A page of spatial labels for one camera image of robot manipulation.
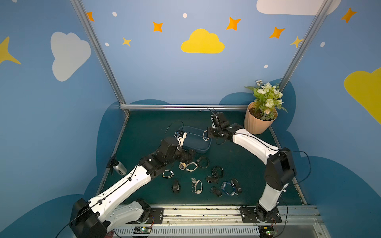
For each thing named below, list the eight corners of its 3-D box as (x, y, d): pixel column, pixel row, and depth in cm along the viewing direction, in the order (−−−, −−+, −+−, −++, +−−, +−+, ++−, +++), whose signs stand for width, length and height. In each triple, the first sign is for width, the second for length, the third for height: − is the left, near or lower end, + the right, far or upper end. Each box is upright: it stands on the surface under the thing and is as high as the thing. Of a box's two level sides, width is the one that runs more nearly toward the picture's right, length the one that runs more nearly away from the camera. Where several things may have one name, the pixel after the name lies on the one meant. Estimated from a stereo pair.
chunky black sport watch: (212, 178, 88) (212, 176, 86) (211, 167, 93) (211, 165, 90) (223, 178, 88) (224, 176, 86) (221, 167, 93) (222, 165, 90)
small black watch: (208, 191, 83) (209, 190, 81) (210, 186, 85) (211, 185, 83) (220, 197, 81) (221, 196, 79) (222, 192, 83) (223, 191, 81)
